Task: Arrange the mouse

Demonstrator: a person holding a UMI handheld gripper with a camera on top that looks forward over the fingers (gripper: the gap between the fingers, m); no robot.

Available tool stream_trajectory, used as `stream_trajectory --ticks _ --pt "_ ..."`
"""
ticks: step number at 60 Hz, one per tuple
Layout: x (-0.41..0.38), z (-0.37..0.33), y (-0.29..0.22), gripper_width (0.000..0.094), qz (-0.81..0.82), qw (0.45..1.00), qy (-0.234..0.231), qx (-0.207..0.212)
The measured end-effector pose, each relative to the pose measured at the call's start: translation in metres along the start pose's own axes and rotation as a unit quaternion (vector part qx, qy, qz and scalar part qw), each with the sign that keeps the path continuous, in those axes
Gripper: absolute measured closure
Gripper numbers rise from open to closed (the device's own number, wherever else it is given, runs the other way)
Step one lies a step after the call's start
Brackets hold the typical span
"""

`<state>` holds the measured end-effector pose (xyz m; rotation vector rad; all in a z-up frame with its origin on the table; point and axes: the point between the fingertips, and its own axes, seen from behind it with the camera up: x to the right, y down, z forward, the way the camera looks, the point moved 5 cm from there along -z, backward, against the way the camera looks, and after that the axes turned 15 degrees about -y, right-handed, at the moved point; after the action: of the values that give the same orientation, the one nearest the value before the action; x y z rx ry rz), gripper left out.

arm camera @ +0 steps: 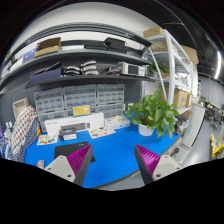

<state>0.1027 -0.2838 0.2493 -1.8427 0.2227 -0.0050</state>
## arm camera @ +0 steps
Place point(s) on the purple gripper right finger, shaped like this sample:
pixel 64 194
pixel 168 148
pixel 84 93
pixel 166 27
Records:
pixel 152 166

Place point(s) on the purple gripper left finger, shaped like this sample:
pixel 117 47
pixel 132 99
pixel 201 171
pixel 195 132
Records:
pixel 72 167

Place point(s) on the black mouse pad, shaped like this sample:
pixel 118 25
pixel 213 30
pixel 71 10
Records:
pixel 77 149

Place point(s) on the small black box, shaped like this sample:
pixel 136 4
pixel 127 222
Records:
pixel 67 134

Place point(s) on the blue table mat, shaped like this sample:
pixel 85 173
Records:
pixel 114 154

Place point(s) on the illustrated booklet centre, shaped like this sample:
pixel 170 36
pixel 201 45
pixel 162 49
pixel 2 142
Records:
pixel 101 132

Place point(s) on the illustrated booklet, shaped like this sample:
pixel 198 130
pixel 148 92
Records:
pixel 101 132
pixel 46 139

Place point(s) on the illustrated booklet left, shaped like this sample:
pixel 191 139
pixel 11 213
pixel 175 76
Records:
pixel 46 139

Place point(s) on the white keyboard box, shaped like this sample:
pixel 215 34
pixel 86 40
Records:
pixel 82 123

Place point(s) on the green potted plant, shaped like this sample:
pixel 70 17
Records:
pixel 151 114

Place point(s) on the white patterned flat box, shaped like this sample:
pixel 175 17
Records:
pixel 116 122

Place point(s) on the yellow label box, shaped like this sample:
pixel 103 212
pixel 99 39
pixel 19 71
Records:
pixel 81 110

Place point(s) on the patterned fabric bag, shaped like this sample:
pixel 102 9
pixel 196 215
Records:
pixel 25 132

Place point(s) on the grey drawer organiser cabinets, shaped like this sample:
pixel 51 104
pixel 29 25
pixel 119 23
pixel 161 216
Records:
pixel 58 102

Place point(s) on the white metal shelving rack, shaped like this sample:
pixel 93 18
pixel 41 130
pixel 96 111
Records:
pixel 175 72

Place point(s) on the open cardboard box on shelf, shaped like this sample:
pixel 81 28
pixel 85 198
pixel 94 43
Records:
pixel 48 46

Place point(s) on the cardboard box on rack top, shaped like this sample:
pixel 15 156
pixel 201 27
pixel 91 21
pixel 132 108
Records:
pixel 153 32

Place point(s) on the grey wall shelf unit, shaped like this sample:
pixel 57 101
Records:
pixel 72 36

